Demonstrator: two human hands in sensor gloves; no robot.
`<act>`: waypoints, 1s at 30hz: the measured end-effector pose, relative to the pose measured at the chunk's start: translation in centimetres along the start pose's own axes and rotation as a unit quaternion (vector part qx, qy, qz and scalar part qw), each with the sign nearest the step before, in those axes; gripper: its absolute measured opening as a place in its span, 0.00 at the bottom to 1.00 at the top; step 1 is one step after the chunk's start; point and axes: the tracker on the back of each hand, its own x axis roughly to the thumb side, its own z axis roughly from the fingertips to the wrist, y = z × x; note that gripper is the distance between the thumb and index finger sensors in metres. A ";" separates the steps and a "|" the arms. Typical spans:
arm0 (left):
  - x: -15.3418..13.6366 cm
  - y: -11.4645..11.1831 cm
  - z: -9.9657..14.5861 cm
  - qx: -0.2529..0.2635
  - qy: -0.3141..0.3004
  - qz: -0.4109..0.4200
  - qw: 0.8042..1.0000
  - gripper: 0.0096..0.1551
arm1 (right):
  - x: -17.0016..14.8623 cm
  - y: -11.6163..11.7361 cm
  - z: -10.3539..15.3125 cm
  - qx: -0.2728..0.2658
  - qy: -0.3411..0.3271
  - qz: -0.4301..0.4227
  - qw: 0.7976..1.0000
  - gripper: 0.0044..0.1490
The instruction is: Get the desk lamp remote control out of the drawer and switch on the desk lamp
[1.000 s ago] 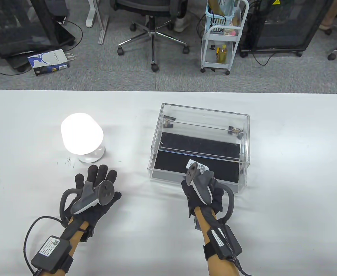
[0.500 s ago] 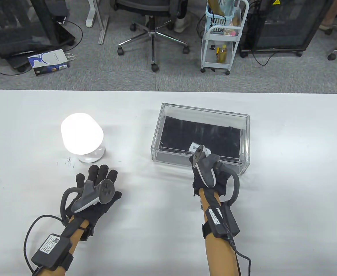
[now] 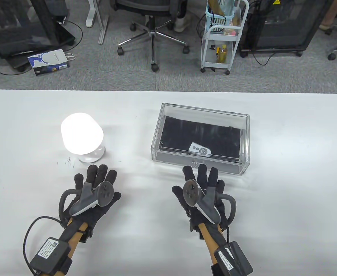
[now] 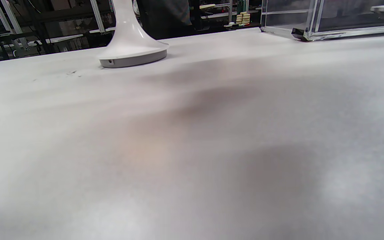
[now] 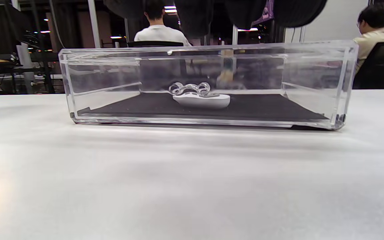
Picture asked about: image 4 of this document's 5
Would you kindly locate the stack of beige discs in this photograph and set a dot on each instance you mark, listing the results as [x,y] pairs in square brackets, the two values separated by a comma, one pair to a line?
[243,18]

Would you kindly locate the clear acrylic box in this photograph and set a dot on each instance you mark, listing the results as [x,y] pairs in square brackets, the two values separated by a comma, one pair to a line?
[332,16]

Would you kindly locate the white lamp base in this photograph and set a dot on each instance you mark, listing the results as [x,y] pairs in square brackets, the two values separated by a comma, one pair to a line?
[132,43]

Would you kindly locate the white metal frame rack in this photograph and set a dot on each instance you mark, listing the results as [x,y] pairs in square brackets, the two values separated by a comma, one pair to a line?
[45,30]

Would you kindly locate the metal frame shelving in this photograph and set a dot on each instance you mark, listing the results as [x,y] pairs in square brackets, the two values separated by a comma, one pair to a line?
[218,11]

